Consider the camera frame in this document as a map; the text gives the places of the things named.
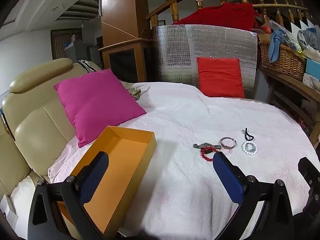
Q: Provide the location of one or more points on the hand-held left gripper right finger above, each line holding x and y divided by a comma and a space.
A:
228, 177

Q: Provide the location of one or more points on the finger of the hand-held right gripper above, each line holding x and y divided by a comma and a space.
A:
312, 177

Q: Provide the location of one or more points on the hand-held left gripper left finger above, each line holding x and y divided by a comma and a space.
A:
96, 172

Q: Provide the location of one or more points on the silver bangle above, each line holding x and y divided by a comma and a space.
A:
225, 145

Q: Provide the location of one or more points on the orange cardboard box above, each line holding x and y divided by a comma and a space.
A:
125, 155

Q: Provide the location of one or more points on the metal wristwatch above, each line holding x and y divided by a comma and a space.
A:
205, 145

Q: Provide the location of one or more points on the magenta cushion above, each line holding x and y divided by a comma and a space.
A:
100, 105

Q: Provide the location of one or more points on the white embossed towel blanket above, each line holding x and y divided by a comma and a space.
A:
180, 120

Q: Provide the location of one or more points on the beige leather sofa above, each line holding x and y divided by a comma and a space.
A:
32, 125

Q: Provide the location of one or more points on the small floral cloth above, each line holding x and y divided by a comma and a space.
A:
134, 92

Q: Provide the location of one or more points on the wooden side shelf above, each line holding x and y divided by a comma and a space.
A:
287, 82

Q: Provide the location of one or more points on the red cushion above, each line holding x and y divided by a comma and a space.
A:
220, 77

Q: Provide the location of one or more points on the striped cloth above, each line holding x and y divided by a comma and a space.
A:
86, 66

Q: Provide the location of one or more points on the teal box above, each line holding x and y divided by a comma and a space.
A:
312, 68

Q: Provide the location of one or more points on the wicker basket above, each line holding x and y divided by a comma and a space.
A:
285, 60

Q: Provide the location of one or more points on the white refrigerator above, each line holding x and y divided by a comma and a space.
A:
76, 51

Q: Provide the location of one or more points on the silver foil insulation sheet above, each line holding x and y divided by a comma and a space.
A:
172, 52

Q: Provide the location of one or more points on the clear plastic bag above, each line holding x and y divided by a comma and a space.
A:
308, 40

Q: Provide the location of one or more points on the blue cloth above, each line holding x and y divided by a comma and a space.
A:
275, 42

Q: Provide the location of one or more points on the wooden pillar cabinet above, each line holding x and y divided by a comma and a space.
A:
120, 17

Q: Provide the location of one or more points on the red blanket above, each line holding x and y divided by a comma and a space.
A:
220, 16

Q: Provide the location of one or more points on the wooden stair railing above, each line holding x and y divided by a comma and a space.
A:
200, 0

